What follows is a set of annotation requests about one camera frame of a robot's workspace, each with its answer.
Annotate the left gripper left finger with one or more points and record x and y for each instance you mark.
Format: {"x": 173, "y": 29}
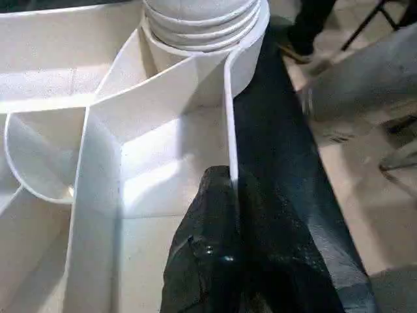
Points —
{"x": 202, "y": 254}

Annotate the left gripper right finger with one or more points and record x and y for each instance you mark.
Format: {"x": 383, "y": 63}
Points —
{"x": 280, "y": 254}

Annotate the white plastic table top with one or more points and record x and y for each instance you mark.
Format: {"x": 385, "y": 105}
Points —
{"x": 114, "y": 130}

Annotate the white plastic table leg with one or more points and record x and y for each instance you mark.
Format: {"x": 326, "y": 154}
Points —
{"x": 202, "y": 23}

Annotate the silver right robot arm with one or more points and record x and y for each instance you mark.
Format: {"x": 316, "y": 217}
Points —
{"x": 365, "y": 75}

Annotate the black metal bar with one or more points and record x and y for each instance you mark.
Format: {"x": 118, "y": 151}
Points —
{"x": 368, "y": 26}

